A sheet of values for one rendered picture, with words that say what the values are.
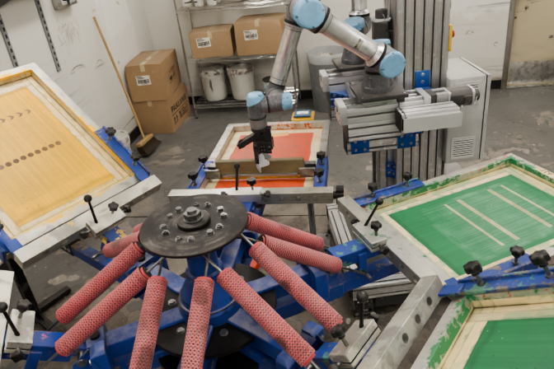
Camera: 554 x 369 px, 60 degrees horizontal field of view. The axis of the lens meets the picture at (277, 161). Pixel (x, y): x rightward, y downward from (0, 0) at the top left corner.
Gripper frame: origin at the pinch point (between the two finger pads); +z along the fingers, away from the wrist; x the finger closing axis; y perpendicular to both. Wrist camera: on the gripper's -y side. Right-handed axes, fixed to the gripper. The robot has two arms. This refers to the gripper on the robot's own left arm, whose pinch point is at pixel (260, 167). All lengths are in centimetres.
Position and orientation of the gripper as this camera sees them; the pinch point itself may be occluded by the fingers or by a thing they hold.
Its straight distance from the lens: 219.6
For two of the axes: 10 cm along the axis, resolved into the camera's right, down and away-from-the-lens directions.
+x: 1.4, -4.6, 8.8
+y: 9.8, -0.3, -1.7
